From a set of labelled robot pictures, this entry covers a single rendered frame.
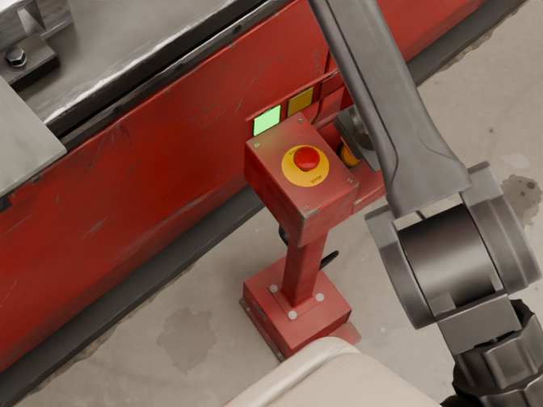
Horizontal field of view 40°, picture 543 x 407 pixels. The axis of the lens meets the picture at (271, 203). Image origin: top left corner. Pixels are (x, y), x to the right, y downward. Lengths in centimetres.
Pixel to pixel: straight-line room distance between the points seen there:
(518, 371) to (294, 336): 117
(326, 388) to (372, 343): 143
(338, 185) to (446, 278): 59
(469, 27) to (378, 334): 98
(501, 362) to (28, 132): 60
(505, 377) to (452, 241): 11
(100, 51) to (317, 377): 79
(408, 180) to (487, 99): 171
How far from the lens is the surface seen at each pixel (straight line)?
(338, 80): 119
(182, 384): 182
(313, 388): 45
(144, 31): 117
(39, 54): 113
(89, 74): 113
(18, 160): 92
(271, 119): 114
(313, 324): 174
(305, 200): 111
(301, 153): 111
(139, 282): 185
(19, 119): 95
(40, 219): 127
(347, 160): 122
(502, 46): 240
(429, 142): 57
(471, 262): 56
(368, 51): 57
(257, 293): 175
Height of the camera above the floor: 177
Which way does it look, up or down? 63 degrees down
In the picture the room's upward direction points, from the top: 5 degrees clockwise
